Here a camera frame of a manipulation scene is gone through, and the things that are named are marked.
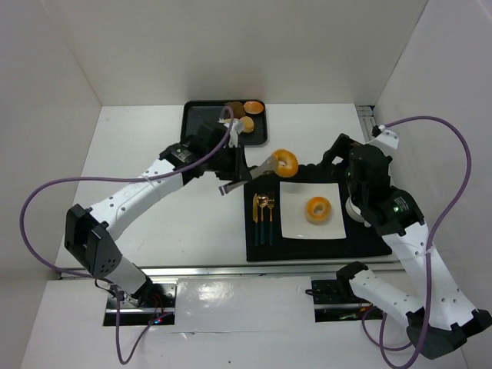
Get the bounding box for gold fork teal handle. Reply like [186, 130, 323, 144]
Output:
[267, 191, 275, 246]

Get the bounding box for oblong yellow bread roll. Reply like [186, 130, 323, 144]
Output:
[222, 118, 240, 131]

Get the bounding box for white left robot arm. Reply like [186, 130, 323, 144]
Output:
[65, 119, 247, 305]

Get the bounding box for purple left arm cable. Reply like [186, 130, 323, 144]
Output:
[19, 106, 236, 365]

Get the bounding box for orange topped round bun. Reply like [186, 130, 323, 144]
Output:
[243, 101, 264, 115]

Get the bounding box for aluminium rail front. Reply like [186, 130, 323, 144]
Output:
[143, 264, 342, 277]

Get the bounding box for black placemat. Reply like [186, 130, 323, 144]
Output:
[243, 163, 392, 261]

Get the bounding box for gold spoon teal handle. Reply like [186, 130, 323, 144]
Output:
[257, 194, 268, 244]

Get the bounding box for small yellow muffin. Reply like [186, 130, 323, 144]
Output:
[240, 116, 254, 134]

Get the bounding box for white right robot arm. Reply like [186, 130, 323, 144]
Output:
[319, 130, 491, 360]

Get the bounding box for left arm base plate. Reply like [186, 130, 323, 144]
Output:
[105, 283, 177, 318]

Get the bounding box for white square plate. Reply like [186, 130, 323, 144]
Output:
[280, 182, 346, 240]

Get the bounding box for stainless steel tongs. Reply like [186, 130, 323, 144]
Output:
[219, 155, 280, 196]

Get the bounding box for aluminium rail right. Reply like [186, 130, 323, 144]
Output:
[355, 105, 377, 142]

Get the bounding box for gold knife teal handle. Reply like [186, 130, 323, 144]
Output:
[252, 194, 259, 246]

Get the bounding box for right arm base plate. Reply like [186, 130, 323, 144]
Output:
[304, 280, 373, 307]

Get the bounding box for white cup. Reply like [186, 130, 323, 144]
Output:
[345, 197, 365, 224]

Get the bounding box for dark brown bread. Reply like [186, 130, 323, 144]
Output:
[225, 101, 246, 119]

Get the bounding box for aluminium rail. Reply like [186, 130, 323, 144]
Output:
[143, 264, 342, 277]
[355, 105, 377, 142]

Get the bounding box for black serving tray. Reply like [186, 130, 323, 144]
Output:
[179, 98, 269, 148]

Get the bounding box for orange glazed donut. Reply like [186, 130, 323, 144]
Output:
[304, 197, 331, 224]
[272, 149, 298, 178]

